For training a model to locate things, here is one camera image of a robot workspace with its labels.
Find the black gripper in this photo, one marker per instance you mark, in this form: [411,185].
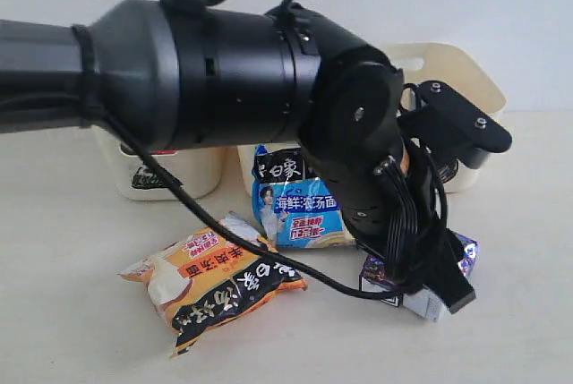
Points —
[407,230]

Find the white blue milk carton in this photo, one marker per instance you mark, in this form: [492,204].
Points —
[424,302]

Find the purple juice carton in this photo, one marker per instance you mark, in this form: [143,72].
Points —
[372,276]

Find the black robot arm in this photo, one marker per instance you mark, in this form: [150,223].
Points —
[178,74]

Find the blue instant noodle packet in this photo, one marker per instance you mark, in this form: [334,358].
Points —
[300,215]

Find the middle cream plastic bin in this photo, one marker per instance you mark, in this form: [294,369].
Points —
[270,163]

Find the orange instant noodle packet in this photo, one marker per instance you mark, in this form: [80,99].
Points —
[205,281]

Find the left cream plastic bin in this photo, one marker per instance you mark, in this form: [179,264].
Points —
[197,171]

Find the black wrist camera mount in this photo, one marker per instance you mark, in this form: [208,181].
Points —
[452,127]

